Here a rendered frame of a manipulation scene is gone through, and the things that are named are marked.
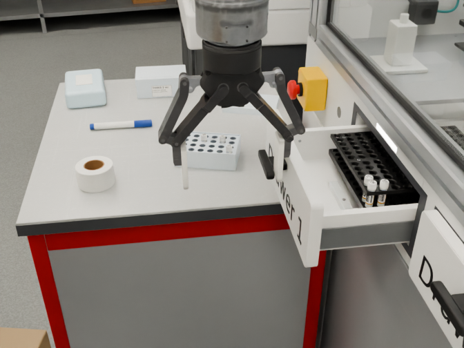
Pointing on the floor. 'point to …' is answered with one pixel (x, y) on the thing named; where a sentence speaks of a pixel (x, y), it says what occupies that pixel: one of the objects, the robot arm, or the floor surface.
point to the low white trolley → (163, 236)
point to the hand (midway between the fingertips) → (232, 174)
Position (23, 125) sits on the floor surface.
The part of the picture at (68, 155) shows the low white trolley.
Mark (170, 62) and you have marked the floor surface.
